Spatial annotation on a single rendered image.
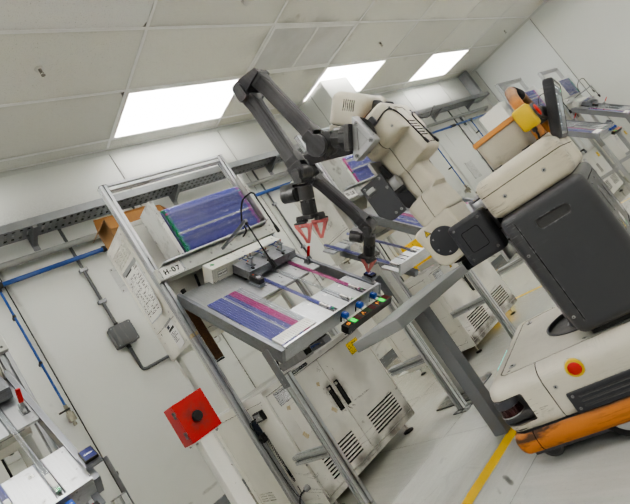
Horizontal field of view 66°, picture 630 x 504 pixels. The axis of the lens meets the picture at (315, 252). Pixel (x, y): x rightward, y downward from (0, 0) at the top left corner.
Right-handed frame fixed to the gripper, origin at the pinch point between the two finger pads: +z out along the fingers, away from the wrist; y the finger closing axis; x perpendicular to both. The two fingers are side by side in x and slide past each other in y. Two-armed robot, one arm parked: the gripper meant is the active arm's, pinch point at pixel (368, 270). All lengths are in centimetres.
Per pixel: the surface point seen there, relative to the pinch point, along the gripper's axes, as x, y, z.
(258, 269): -46, 31, 2
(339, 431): 19, 46, 60
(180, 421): -2, 113, 15
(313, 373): -2, 41, 40
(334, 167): -89, -86, -18
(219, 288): -54, 51, 7
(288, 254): -45.9, 9.2, 1.9
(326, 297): -6.1, 25.5, 6.2
